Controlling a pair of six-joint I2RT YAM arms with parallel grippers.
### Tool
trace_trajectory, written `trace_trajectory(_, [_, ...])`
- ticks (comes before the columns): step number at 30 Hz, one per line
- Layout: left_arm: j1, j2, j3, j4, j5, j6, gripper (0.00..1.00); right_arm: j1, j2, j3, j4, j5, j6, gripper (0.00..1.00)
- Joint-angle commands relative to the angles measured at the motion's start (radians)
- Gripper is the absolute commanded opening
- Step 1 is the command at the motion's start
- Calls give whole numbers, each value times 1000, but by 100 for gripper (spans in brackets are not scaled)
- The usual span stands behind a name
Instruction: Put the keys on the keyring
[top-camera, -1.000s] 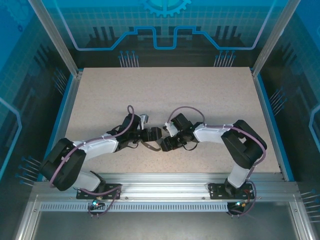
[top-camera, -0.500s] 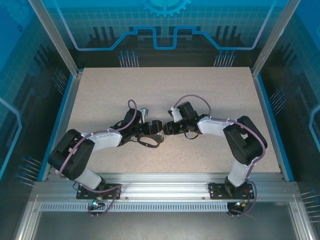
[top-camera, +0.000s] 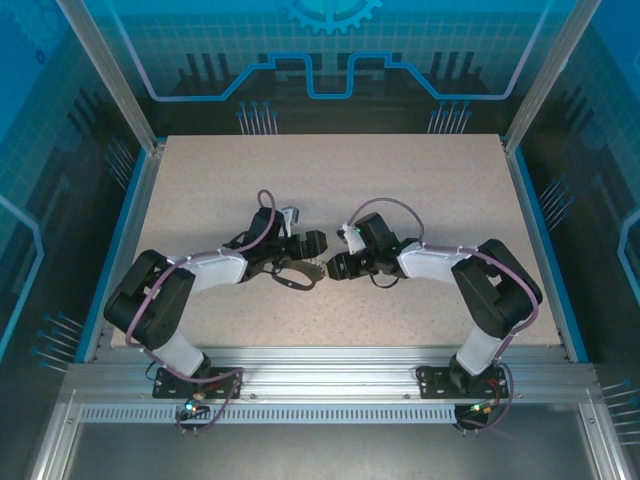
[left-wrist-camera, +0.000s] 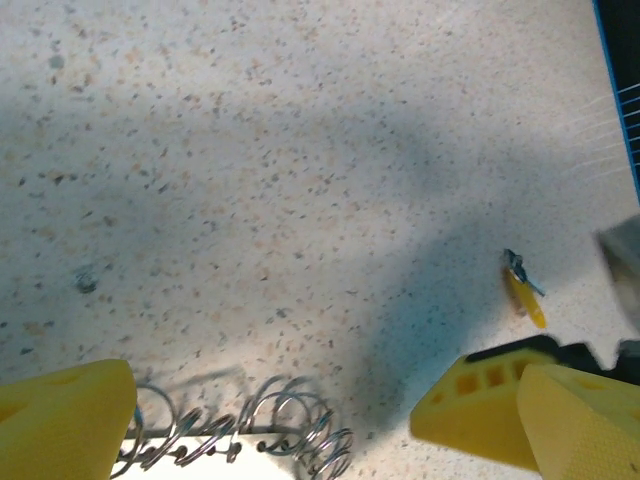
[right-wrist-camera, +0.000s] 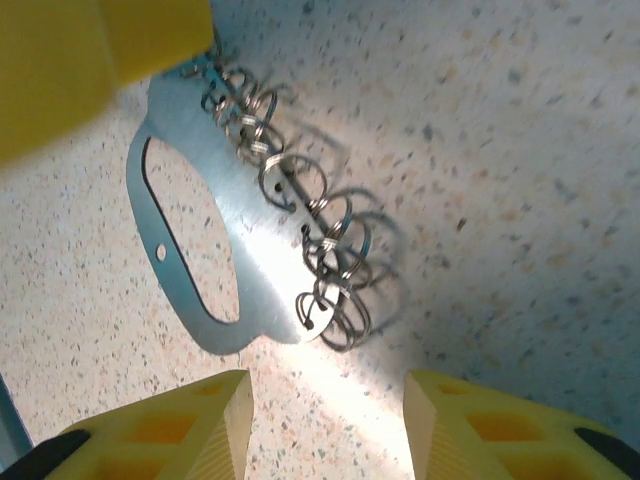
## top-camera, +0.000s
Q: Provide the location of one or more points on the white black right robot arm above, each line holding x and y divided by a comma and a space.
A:
430, 262

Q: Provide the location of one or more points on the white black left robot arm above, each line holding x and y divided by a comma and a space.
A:
220, 270

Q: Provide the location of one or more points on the grey metal shelf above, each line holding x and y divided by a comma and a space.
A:
320, 455

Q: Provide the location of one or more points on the small connector with LED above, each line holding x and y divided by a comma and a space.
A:
192, 406
482, 407

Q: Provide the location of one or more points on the long aluminium frame rail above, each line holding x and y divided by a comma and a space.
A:
325, 370

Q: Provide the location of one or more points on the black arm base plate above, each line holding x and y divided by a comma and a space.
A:
430, 382
165, 385

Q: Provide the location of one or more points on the blue aluminium table side rail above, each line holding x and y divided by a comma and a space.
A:
122, 250
545, 250

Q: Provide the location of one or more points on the aluminium frame post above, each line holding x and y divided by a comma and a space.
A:
547, 75
116, 75

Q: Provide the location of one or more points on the aluminium lower frame bar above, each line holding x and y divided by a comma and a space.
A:
602, 445
52, 445

